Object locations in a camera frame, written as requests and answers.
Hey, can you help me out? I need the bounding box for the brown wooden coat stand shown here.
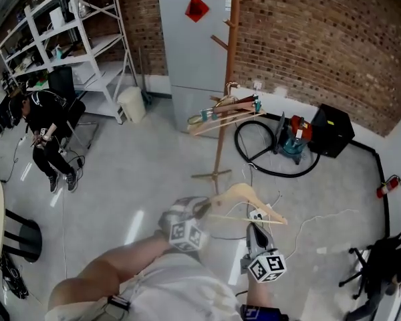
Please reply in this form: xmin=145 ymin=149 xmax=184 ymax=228
xmin=190 ymin=0 xmax=267 ymax=194

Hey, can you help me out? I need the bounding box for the grey dustpan with pole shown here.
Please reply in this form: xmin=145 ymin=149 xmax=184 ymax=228
xmin=138 ymin=46 xmax=154 ymax=107

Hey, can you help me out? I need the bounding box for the white canister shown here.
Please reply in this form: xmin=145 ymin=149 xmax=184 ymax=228
xmin=49 ymin=6 xmax=65 ymax=31

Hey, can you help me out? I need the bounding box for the grey refrigerator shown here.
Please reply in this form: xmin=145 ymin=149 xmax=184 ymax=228
xmin=158 ymin=0 xmax=233 ymax=135

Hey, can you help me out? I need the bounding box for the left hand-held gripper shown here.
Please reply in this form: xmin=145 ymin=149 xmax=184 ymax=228
xmin=158 ymin=197 xmax=213 ymax=253

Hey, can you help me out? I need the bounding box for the person's right forearm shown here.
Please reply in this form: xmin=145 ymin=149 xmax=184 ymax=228
xmin=246 ymin=274 xmax=275 ymax=314

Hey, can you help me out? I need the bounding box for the white cable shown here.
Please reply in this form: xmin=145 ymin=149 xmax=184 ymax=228
xmin=280 ymin=208 xmax=356 ymax=261

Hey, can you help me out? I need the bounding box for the blue device with marker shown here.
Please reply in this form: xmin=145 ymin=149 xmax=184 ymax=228
xmin=239 ymin=303 xmax=289 ymax=321

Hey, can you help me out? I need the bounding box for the red fire extinguisher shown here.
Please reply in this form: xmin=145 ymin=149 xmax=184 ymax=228
xmin=376 ymin=174 xmax=401 ymax=199

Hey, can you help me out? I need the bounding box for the black round stool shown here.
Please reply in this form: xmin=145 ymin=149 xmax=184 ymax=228
xmin=2 ymin=208 xmax=43 ymax=264

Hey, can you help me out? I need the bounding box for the white metal shelf rack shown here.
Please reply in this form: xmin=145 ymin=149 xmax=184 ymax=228
xmin=0 ymin=0 xmax=138 ymax=125

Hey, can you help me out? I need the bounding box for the black vacuum hose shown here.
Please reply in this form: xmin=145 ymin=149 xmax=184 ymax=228
xmin=234 ymin=120 xmax=322 ymax=179

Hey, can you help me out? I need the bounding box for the light wooden clothes hanger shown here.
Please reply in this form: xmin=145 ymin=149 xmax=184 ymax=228
xmin=207 ymin=183 xmax=288 ymax=227

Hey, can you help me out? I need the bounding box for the pale wooden bar hanger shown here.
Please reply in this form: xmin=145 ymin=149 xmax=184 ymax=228
xmin=186 ymin=109 xmax=267 ymax=137

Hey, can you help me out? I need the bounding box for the person's left forearm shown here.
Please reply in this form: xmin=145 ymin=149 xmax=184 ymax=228
xmin=47 ymin=231 xmax=175 ymax=321

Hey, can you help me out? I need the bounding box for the teal and red vacuum cleaner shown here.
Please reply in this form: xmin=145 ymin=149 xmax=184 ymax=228
xmin=273 ymin=111 xmax=313 ymax=165

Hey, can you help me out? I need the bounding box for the dark wooden clip hanger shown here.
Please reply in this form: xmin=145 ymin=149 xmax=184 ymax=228
xmin=200 ymin=93 xmax=263 ymax=122

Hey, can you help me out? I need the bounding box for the red diamond paper ornament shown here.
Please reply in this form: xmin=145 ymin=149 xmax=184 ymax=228
xmin=184 ymin=0 xmax=211 ymax=23

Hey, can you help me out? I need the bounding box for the bundle of black cables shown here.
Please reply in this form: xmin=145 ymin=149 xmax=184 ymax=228
xmin=0 ymin=251 xmax=30 ymax=300

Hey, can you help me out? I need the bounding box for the black office chair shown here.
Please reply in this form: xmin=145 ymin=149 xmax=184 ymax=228
xmin=338 ymin=227 xmax=401 ymax=321

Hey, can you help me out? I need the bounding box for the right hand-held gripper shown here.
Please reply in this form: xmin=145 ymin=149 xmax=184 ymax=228
xmin=239 ymin=222 xmax=288 ymax=284

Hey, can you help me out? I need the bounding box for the black cabinet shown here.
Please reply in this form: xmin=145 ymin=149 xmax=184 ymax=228
xmin=308 ymin=103 xmax=356 ymax=158

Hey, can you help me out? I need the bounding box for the black floor cable duct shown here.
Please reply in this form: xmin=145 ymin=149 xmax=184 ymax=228
xmin=350 ymin=138 xmax=392 ymax=241

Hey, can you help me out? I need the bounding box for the person's light grey shirt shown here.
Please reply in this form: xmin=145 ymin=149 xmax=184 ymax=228
xmin=96 ymin=251 xmax=245 ymax=321

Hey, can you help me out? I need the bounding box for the white pedal trash bin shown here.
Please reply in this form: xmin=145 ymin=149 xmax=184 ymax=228
xmin=116 ymin=86 xmax=147 ymax=124

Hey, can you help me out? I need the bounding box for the white power strip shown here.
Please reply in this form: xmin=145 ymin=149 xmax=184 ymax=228
xmin=248 ymin=203 xmax=275 ymax=227

